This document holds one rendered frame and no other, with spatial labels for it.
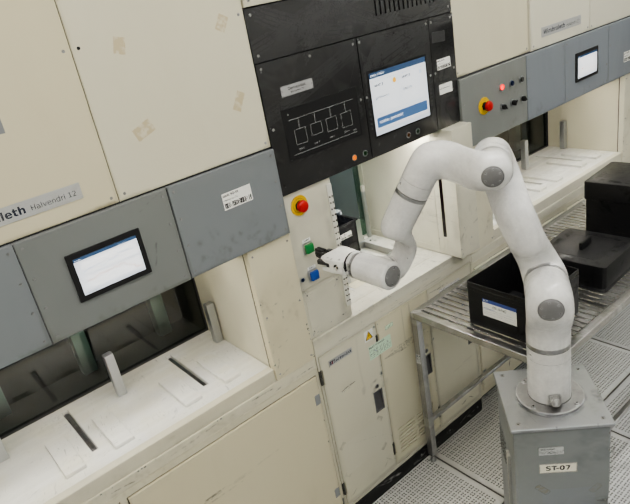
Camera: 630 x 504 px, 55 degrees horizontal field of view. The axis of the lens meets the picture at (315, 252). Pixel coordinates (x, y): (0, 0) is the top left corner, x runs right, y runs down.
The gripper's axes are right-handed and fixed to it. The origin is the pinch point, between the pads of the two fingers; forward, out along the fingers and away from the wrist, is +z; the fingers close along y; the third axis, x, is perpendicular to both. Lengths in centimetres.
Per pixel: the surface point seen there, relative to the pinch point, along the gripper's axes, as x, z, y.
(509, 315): -35, -36, 47
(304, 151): 31.4, 6.4, 5.6
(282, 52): 62, 7, 5
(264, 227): 13.7, 5.7, -15.1
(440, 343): -69, 7, 58
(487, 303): -33, -28, 47
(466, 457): -120, -7, 52
